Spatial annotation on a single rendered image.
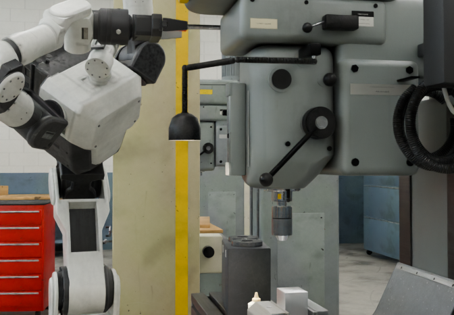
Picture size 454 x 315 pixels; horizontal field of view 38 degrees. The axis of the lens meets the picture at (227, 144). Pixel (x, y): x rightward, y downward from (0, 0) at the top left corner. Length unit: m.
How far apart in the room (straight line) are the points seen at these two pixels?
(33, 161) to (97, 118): 8.74
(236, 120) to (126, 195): 1.76
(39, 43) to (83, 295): 0.77
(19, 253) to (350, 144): 4.80
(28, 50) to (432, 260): 1.06
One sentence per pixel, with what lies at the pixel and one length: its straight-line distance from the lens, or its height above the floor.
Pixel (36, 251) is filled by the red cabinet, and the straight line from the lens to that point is 5.99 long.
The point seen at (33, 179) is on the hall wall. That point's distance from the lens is 10.50.
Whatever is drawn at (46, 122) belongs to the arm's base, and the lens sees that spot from 1.70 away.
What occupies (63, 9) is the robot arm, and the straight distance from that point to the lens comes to 1.60.
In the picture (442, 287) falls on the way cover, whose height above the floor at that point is 1.08.
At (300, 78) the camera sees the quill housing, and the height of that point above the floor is 1.55.
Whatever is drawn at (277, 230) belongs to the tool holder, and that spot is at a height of 1.21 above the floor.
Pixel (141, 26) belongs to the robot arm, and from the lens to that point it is 1.62.
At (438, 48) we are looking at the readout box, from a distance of 1.30.
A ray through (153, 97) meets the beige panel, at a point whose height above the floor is 1.68.
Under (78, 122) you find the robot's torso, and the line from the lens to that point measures 1.78.
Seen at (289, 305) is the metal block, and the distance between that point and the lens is 1.46.
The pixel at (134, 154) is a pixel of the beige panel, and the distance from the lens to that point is 3.20.
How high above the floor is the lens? 1.37
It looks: 1 degrees up
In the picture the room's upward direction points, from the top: straight up
